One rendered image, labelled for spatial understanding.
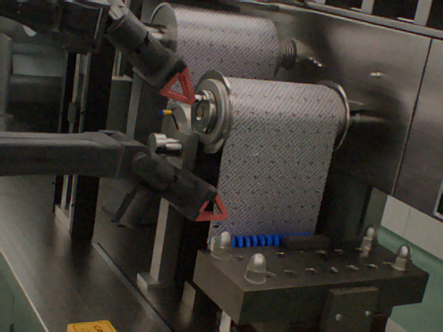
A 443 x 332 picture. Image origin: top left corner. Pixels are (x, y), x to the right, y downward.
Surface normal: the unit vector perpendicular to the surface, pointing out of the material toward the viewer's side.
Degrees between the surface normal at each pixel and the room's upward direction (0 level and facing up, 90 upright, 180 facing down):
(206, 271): 90
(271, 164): 90
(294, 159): 90
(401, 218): 90
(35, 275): 0
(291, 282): 0
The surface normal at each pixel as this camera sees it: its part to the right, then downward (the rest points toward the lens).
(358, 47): -0.87, 0.01
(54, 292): 0.16, -0.94
